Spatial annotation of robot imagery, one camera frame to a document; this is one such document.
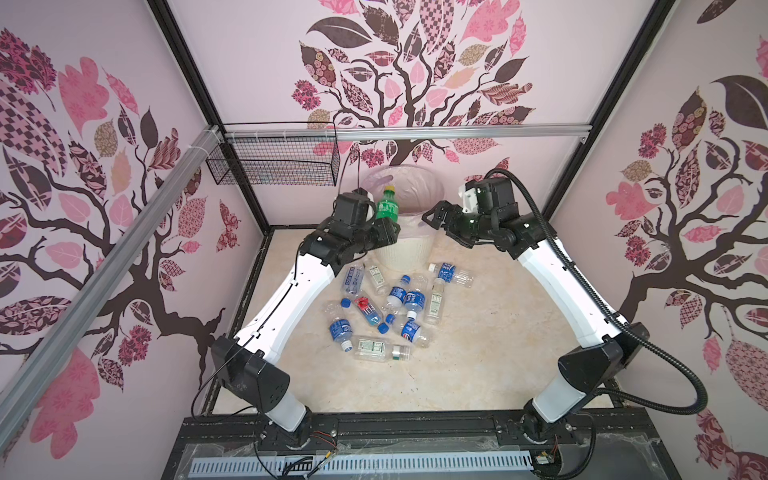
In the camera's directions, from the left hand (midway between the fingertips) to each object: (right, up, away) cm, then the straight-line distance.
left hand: (391, 234), depth 75 cm
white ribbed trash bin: (+7, -5, +26) cm, 27 cm away
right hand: (+11, +4, -2) cm, 12 cm away
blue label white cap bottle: (+7, -20, +17) cm, 28 cm away
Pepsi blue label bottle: (+7, -29, +11) cm, 31 cm away
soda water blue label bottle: (-13, -14, +23) cm, 29 cm away
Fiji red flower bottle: (-8, -22, +16) cm, 28 cm away
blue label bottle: (+21, -12, +26) cm, 35 cm away
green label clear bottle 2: (-3, -32, +7) cm, 33 cm away
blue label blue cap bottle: (+2, -18, +20) cm, 27 cm away
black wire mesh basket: (-37, +27, +20) cm, 50 cm away
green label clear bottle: (-5, -13, +23) cm, 27 cm away
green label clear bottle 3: (+13, -24, +16) cm, 32 cm away
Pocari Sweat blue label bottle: (-15, -28, +10) cm, 33 cm away
